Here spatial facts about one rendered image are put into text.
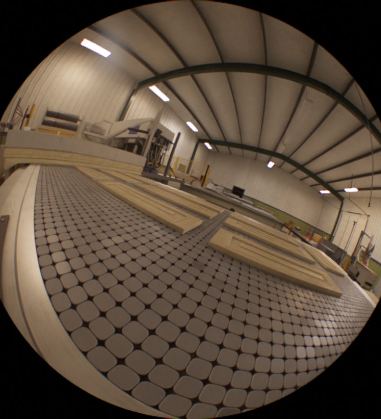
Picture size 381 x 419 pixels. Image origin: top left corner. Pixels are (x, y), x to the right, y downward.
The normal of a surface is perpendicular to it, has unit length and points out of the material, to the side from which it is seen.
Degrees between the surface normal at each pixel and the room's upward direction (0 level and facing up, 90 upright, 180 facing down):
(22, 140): 90
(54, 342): 0
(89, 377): 0
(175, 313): 0
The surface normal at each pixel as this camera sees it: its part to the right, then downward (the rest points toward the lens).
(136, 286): 0.31, -0.92
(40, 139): 0.86, 0.37
